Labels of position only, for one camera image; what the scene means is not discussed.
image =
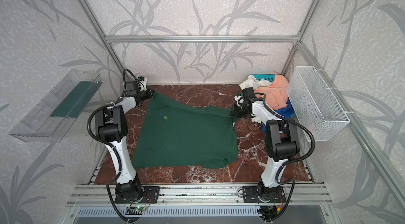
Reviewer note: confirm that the white wire mesh basket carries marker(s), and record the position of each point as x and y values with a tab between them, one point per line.
315	105

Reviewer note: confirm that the green t-shirt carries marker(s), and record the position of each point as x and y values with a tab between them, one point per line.
174	134

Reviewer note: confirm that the green circuit board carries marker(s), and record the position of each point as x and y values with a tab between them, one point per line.
137	210

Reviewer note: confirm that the teal plastic laundry basket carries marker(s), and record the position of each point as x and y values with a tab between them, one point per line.
274	87

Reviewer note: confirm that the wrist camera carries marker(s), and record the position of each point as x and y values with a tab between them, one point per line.
135	86
247	94

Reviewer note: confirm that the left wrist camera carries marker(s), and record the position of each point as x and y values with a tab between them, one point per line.
135	86

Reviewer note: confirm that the peach pink t-shirt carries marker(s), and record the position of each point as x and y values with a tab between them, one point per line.
276	94

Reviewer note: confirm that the white t-shirt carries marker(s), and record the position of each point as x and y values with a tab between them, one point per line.
256	81

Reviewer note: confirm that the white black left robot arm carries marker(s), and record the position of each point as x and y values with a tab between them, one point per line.
108	125

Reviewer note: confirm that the right base wiring bundle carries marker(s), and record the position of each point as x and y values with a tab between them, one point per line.
272	209

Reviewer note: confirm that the aluminium frame post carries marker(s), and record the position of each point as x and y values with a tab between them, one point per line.
100	33

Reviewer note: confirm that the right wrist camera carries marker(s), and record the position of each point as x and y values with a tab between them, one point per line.
247	94

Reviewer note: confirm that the clear acrylic wall shelf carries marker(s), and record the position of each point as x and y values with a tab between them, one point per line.
55	114

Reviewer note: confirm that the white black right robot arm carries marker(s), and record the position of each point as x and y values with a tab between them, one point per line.
281	139

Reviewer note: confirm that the blue t-shirt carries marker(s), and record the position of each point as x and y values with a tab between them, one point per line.
288	111

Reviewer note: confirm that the aluminium frame crossbar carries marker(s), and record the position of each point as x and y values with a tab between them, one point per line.
198	39

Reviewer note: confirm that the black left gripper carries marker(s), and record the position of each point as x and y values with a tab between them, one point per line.
148	93

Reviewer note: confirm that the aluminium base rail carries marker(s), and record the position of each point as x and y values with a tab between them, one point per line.
229	194

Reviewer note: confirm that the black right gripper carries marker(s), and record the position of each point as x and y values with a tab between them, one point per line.
237	110

